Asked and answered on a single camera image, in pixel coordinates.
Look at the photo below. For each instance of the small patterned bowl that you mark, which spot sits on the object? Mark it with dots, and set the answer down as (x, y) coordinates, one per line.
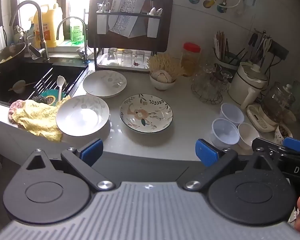
(281, 132)

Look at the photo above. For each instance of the white plastic spoon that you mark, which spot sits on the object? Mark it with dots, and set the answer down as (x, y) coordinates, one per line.
(60, 82)

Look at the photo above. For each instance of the yellow detergent bottle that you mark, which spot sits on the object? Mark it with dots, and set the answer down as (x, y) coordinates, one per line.
(48, 27)

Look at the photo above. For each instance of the silver patterned sheet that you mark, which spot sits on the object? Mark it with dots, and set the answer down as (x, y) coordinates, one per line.
(125, 20)

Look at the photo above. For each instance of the small curved steel faucet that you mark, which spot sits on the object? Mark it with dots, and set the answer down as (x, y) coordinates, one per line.
(84, 45)

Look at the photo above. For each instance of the floral plate with dark rim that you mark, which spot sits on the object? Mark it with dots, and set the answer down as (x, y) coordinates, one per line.
(146, 113)

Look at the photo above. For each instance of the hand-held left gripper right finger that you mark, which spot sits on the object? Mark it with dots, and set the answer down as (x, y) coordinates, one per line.
(206, 153)

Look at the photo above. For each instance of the teal sunflower sink mat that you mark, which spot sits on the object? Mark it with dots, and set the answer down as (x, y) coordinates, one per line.
(48, 96)

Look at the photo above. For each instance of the white electric kettle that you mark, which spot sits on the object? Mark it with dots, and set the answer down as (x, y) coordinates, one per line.
(242, 87)

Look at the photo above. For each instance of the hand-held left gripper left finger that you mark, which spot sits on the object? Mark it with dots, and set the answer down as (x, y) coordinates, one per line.
(92, 152)

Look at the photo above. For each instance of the white bowl with orange base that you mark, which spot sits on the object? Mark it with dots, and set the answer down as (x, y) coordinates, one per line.
(161, 86)

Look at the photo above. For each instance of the cut glass goblet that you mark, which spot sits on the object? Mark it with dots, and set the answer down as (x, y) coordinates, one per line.
(226, 76)
(207, 76)

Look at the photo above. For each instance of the white leaf-print plate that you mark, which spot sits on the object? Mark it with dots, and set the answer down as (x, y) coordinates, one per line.
(82, 116)
(102, 82)

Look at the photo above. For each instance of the green liquid bottle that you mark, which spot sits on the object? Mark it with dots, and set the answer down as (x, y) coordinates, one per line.
(76, 33)

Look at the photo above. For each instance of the tall steel faucet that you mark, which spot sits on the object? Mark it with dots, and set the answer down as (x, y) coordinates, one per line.
(41, 35)

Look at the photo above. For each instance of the glass kettle with cream base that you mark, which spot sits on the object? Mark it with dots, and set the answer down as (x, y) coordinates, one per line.
(275, 100)

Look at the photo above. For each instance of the garlic bulb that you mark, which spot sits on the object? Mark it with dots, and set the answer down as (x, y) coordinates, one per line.
(161, 76)

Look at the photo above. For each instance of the enoki mushroom bundle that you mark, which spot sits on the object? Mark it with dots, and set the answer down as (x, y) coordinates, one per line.
(165, 63)

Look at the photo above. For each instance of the black kitchen sink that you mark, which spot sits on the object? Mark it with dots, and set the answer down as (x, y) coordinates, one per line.
(5, 80)

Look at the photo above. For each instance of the steel mixing bowl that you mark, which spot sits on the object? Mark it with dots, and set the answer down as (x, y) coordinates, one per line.
(7, 53)

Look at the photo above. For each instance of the pink knitted cloth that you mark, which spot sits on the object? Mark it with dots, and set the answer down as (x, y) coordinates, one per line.
(13, 106)

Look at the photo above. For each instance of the chopstick holder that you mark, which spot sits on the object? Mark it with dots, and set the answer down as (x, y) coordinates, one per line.
(225, 63)

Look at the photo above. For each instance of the white cutlery holder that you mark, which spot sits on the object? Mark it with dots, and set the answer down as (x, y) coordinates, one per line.
(153, 26)
(101, 23)

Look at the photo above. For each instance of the black roll-up drain rack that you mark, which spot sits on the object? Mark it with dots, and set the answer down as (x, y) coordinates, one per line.
(72, 77)

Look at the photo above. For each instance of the white drip tray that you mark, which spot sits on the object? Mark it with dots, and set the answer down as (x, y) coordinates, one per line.
(107, 63)

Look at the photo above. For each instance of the clear drinking glass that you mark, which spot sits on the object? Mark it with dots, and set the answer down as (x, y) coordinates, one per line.
(112, 54)
(126, 58)
(139, 58)

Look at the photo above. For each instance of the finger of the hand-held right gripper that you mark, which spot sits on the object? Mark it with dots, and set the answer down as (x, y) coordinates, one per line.
(296, 144)
(266, 144)

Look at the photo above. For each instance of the black dish rack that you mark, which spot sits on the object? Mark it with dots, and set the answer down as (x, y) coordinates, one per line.
(126, 13)

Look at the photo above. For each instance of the pale blue plastic bowl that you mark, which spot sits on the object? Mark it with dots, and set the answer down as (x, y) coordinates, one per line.
(231, 112)
(225, 132)

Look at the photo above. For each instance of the red-lid plastic jar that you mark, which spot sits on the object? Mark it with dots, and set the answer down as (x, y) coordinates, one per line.
(190, 60)

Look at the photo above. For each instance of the black wall hook rail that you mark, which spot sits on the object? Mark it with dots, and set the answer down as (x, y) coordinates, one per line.
(277, 48)

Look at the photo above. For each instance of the yellow dish cloth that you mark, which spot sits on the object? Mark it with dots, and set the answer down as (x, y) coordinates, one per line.
(37, 117)

